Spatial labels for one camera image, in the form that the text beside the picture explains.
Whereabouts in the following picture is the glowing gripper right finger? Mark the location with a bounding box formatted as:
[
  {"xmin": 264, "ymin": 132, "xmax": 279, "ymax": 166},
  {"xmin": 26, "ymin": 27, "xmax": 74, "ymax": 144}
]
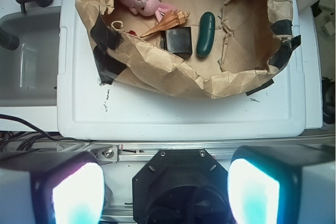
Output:
[{"xmin": 228, "ymin": 144, "xmax": 335, "ymax": 223}]

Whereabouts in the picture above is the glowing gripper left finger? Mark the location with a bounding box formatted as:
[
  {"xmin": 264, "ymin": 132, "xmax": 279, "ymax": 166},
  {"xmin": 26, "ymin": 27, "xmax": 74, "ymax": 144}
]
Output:
[{"xmin": 1, "ymin": 151, "xmax": 105, "ymax": 223}]

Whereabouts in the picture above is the white plastic bin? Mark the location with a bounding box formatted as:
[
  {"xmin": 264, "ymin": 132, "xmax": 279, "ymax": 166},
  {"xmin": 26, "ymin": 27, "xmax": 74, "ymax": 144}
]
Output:
[{"xmin": 57, "ymin": 0, "xmax": 307, "ymax": 142}]

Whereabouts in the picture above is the clear plastic container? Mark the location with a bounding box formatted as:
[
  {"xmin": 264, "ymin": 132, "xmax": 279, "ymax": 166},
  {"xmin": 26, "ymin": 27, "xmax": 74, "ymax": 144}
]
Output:
[{"xmin": 1, "ymin": 6, "xmax": 60, "ymax": 107}]

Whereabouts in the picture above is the brown crumpled paper liner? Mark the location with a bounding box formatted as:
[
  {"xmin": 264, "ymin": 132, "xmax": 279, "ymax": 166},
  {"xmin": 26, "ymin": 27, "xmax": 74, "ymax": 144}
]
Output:
[{"xmin": 75, "ymin": 0, "xmax": 300, "ymax": 99}]

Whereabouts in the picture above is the red paper piece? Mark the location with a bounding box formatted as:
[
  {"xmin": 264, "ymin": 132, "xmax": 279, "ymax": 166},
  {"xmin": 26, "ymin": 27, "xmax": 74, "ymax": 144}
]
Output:
[{"xmin": 128, "ymin": 30, "xmax": 137, "ymax": 36}]

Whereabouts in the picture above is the black square block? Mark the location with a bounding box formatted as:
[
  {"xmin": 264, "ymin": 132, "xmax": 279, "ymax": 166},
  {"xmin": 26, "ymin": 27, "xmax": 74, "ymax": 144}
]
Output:
[{"xmin": 160, "ymin": 27, "xmax": 193, "ymax": 59}]

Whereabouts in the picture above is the dark green cucumber toy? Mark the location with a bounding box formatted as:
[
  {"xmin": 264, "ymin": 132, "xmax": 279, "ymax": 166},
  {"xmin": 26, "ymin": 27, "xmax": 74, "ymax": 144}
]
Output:
[{"xmin": 196, "ymin": 12, "xmax": 215, "ymax": 58}]

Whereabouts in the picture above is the orange spiral seashell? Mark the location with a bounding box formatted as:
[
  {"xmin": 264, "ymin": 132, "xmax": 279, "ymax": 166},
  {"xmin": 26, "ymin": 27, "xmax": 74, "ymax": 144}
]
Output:
[{"xmin": 140, "ymin": 10, "xmax": 191, "ymax": 38}]

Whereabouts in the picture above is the aluminium frame rail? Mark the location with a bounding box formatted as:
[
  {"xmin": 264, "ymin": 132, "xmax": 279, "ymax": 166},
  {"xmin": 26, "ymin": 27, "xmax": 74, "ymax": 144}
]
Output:
[{"xmin": 56, "ymin": 131, "xmax": 335, "ymax": 163}]

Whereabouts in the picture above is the black octagonal mount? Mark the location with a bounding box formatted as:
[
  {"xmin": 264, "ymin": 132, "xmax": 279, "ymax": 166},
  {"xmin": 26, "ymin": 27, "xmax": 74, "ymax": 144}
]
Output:
[{"xmin": 132, "ymin": 149, "xmax": 234, "ymax": 223}]

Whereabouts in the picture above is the black cable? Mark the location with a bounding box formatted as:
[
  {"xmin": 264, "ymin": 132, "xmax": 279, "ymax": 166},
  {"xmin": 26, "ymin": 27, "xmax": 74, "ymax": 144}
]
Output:
[{"xmin": 0, "ymin": 113, "xmax": 66, "ymax": 141}]

